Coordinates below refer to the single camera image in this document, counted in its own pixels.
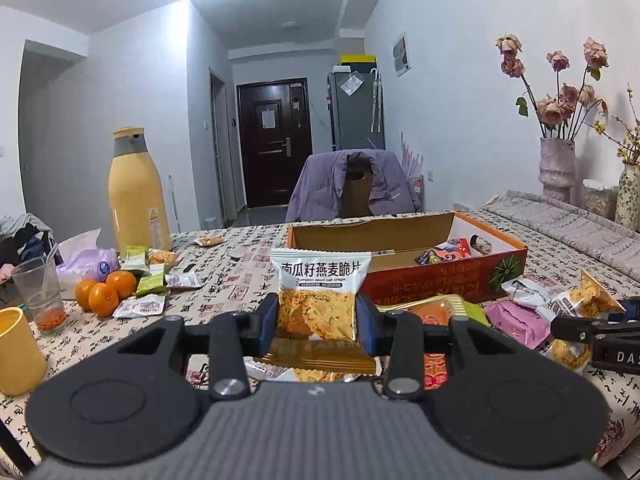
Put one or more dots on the grey quilted folded cloth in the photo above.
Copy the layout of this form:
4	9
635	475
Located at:
565	230

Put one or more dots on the small orange biscuit packet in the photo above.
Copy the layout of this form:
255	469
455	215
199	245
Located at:
208	240

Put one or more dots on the wooden chair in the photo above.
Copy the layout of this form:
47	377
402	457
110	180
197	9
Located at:
356	192

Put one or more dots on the grey white snack packet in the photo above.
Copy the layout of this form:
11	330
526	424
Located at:
527	291

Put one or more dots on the yellow blossom branches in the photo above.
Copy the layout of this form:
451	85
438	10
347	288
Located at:
627	140

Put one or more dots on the yellow cup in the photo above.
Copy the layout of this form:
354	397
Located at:
17	355

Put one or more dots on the orange cardboard box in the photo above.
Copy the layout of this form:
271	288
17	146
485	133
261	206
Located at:
425	282

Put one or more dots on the clear storage jar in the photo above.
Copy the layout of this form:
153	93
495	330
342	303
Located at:
599	200

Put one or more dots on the orange green-edged snack packet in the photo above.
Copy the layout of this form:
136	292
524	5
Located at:
435	310

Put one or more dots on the red orange snack packet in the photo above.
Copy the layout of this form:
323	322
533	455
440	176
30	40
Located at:
436	370

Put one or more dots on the pale patterned vase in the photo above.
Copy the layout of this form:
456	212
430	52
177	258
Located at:
629	200

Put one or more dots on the dried pink rose bouquet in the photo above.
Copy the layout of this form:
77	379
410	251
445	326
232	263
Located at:
555	105

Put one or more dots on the gold striped snack packet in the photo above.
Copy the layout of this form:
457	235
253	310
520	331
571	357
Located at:
320	355

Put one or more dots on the yellow black box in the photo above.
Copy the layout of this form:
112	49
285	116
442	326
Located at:
355	59

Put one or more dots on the tangerine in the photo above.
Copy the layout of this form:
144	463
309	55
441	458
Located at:
84	292
122	282
104	301

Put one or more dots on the green snack bar packet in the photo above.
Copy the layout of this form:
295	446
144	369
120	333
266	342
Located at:
150	285
135	259

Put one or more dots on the pink ceramic vase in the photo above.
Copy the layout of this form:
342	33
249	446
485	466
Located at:
556	170

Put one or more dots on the dark brown entrance door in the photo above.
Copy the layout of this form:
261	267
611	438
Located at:
272	150

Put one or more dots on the purple puffer jacket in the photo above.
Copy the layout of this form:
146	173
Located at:
315	185

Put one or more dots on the grey interior door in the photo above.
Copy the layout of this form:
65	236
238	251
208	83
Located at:
221	150

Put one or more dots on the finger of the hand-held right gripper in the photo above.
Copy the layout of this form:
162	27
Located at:
627	310
582	329

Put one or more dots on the small white packet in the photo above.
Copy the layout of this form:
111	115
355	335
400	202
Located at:
140	306
184	280

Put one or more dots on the purple tissue pack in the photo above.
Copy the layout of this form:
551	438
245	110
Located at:
90	260

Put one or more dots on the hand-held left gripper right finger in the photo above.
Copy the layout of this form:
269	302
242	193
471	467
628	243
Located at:
365	327

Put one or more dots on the clear round biscuit packet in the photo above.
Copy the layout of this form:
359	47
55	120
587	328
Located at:
162	258

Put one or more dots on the red blue snack packet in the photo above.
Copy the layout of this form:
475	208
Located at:
445	251

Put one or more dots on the pink snack packet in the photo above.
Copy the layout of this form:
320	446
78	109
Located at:
517	322

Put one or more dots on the glass cup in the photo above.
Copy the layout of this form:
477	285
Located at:
42	295

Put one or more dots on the white folded umbrella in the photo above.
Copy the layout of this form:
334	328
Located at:
376	100

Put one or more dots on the grey refrigerator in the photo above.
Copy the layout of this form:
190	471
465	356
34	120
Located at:
352	115

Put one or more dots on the pile of clothes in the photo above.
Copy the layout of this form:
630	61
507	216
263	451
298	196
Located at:
22	240

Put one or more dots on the small round ceiling lamp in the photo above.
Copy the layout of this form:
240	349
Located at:
290	25

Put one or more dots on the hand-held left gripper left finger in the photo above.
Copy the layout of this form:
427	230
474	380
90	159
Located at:
267	325

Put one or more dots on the yellow thermos bottle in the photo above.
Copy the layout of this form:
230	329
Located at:
137	200

